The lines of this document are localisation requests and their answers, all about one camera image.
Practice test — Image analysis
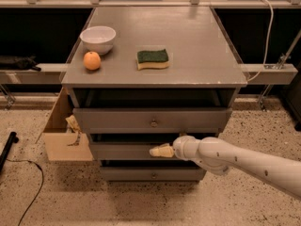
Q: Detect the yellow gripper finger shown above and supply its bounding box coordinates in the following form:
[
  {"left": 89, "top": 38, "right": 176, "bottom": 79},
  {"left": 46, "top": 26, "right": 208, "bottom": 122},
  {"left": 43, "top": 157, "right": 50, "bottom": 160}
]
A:
[{"left": 150, "top": 143, "right": 174, "bottom": 158}]

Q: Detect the grey drawer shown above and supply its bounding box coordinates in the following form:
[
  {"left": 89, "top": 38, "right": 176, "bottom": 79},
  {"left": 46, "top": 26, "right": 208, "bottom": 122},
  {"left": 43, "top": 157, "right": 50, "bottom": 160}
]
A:
[
  {"left": 88, "top": 141, "right": 218, "bottom": 161},
  {"left": 101, "top": 167, "right": 206, "bottom": 182},
  {"left": 73, "top": 108, "right": 232, "bottom": 134}
]

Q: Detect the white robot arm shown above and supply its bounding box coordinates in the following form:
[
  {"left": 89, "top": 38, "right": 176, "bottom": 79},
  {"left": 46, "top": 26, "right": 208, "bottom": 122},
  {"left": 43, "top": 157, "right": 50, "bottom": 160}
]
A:
[{"left": 150, "top": 136, "right": 301, "bottom": 199}]

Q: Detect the grey top drawer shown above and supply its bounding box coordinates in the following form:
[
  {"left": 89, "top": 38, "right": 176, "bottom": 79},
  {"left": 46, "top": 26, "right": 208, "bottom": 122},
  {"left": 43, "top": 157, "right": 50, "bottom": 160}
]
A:
[{"left": 73, "top": 108, "right": 232, "bottom": 134}]

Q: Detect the grey bottom drawer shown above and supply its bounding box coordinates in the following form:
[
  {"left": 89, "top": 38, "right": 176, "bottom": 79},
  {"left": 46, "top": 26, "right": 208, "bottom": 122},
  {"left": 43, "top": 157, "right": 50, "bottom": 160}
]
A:
[{"left": 101, "top": 167, "right": 206, "bottom": 182}]

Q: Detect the grey drawer cabinet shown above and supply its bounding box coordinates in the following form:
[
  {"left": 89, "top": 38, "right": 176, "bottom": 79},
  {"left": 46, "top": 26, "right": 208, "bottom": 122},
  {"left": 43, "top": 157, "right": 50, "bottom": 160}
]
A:
[{"left": 62, "top": 6, "right": 246, "bottom": 168}]

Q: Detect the green yellow sponge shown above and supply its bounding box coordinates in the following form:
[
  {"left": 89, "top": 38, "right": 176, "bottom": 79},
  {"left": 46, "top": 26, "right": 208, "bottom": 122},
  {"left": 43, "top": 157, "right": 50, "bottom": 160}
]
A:
[{"left": 136, "top": 49, "right": 169, "bottom": 70}]

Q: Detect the crumpled yellow paper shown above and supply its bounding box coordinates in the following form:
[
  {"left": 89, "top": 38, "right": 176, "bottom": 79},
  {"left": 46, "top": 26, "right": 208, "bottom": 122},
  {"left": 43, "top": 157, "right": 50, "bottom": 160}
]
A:
[{"left": 66, "top": 115, "right": 82, "bottom": 146}]

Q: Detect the cardboard box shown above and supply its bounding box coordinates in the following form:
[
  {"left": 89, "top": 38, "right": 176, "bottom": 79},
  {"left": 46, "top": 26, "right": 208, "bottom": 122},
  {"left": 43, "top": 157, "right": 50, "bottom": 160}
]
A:
[{"left": 42, "top": 89, "right": 93, "bottom": 161}]

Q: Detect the orange fruit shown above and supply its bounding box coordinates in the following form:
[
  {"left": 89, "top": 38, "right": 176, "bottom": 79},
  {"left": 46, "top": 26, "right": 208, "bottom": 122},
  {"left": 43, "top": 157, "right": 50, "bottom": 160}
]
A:
[{"left": 83, "top": 52, "right": 101, "bottom": 71}]

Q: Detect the white bowl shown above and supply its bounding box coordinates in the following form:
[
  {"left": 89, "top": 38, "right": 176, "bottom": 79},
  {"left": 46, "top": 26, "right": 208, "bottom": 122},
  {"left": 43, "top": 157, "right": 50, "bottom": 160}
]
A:
[{"left": 80, "top": 25, "right": 117, "bottom": 55}]

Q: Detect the black pole base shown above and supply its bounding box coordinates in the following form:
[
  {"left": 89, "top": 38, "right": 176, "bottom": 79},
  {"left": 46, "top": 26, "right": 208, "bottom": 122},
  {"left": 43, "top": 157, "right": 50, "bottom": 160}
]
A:
[{"left": 0, "top": 132, "right": 19, "bottom": 172}]

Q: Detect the black cloth on shelf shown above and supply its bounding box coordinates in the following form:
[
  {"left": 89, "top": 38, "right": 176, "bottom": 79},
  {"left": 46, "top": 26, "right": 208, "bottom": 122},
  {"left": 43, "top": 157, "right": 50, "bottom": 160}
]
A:
[{"left": 0, "top": 56, "right": 41, "bottom": 72}]

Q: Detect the black floor cable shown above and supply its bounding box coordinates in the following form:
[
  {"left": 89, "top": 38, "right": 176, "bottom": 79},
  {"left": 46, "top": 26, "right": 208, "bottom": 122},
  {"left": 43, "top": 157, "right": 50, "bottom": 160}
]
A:
[{"left": 5, "top": 158, "right": 45, "bottom": 226}]

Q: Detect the white cable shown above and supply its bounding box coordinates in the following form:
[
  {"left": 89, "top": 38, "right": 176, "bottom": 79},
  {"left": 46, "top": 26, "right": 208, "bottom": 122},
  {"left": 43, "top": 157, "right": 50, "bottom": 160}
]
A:
[{"left": 246, "top": 0, "right": 275, "bottom": 83}]

